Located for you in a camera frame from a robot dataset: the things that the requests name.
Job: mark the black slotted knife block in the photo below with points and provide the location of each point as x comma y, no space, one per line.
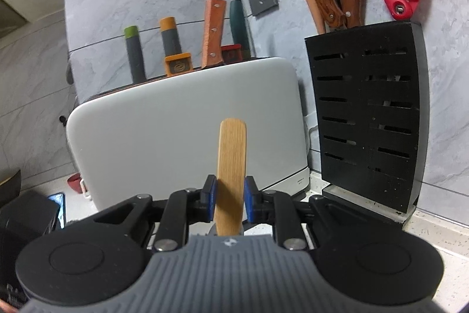
366,122

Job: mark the white knife steriliser appliance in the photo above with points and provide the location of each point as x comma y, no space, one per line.
165,122

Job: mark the orange-tabbed cutting board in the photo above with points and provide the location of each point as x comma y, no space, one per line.
178,65

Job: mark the bamboo spatula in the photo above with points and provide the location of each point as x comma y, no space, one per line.
231,159

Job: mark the red-tabbed cutting board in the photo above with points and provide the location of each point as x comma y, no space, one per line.
231,54

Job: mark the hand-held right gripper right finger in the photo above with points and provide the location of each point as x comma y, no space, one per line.
251,197

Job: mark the red bowl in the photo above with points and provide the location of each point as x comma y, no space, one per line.
74,183

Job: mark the smartphone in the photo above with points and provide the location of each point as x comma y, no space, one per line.
58,203

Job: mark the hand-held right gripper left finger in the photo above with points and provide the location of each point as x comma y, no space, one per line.
210,195

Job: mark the black wok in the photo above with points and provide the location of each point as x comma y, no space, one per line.
11,192

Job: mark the white mug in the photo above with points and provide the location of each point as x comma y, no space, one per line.
85,194

